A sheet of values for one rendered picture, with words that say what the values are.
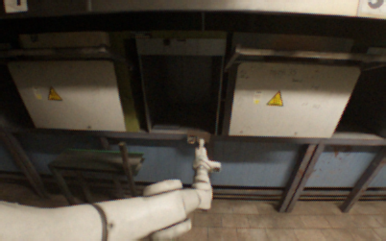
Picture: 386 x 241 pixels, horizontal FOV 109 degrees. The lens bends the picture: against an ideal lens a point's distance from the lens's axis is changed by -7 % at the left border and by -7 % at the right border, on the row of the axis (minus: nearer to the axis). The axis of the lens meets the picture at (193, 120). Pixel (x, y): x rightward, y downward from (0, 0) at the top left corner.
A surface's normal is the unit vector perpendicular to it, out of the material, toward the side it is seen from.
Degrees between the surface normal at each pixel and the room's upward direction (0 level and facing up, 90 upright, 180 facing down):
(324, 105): 90
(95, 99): 90
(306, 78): 90
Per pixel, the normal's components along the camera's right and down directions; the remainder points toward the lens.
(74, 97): -0.04, 0.44
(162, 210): 0.47, -0.52
